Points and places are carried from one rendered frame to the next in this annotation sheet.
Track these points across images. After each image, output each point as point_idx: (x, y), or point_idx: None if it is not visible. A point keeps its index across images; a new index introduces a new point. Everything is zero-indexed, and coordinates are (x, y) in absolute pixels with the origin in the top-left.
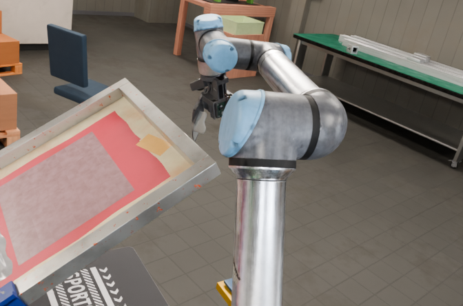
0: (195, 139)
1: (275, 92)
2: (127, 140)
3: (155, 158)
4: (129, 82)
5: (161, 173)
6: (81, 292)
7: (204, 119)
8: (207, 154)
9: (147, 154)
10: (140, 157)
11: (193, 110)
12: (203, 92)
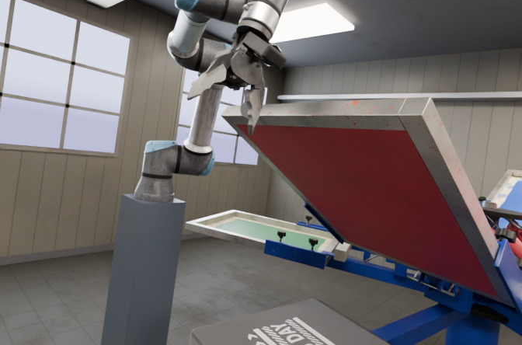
0: (248, 133)
1: (200, 36)
2: (324, 148)
3: (279, 138)
4: (403, 98)
5: (266, 140)
6: None
7: (245, 98)
8: (235, 106)
9: (290, 141)
10: (295, 146)
11: (264, 92)
12: (258, 63)
